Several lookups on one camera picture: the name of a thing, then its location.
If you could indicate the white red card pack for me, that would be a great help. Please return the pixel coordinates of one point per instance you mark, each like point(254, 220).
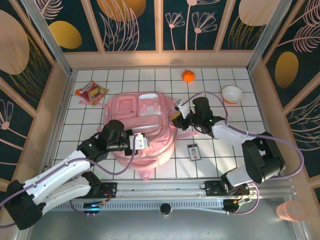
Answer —
point(194, 152)

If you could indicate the pink school backpack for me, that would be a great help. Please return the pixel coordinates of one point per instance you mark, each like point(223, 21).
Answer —
point(150, 155)

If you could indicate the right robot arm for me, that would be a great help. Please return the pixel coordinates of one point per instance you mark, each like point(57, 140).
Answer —
point(262, 157)

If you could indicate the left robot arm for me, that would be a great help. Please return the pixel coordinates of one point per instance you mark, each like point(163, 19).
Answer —
point(60, 180)

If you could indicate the orange and white bowl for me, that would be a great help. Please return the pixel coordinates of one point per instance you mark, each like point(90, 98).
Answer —
point(232, 93)

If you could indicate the orange fruit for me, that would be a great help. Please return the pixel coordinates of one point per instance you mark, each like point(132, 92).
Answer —
point(188, 76)

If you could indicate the colourful snack packet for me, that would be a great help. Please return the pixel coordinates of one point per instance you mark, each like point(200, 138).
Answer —
point(91, 92)

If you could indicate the small circuit board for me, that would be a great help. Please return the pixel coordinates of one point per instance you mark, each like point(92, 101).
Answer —
point(235, 203)
point(93, 207)

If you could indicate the black round knob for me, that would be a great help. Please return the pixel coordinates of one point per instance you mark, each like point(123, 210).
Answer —
point(165, 208)

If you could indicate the translucent pink cup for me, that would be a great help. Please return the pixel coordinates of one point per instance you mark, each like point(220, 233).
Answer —
point(291, 211)

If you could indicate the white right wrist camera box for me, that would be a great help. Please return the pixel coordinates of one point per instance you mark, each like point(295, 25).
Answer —
point(183, 108)

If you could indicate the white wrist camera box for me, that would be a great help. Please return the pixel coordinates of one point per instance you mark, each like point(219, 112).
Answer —
point(141, 141)
point(183, 108)

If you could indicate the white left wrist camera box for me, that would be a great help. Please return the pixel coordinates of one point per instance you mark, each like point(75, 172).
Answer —
point(141, 141)

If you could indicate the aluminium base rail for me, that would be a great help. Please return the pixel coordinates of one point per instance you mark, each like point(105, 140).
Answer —
point(160, 187)

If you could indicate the aluminium frame post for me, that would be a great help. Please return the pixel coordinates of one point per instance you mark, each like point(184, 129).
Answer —
point(50, 40)
point(268, 37)

